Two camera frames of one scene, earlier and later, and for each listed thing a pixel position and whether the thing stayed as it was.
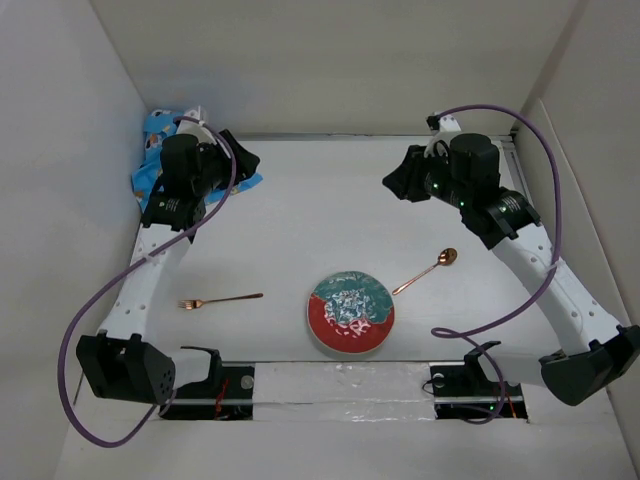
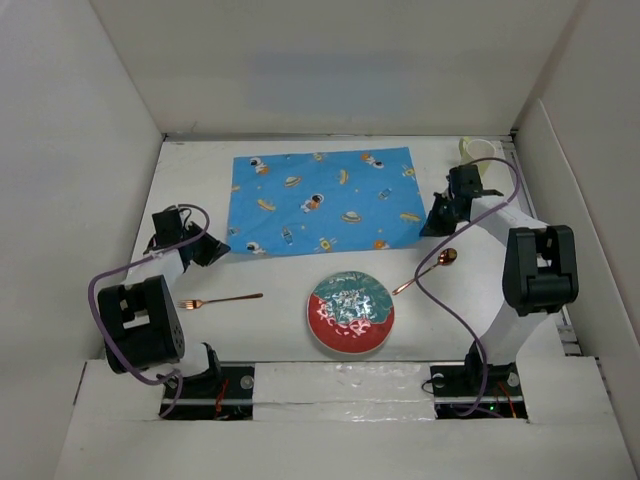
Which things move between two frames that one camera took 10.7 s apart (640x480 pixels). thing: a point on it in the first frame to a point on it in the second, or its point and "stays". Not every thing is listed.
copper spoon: (445, 256) stays
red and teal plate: (350, 312) stays
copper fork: (195, 303) stays
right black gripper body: (429, 176) to (442, 219)
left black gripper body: (217, 169) to (204, 250)
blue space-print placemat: (162, 123) to (353, 199)
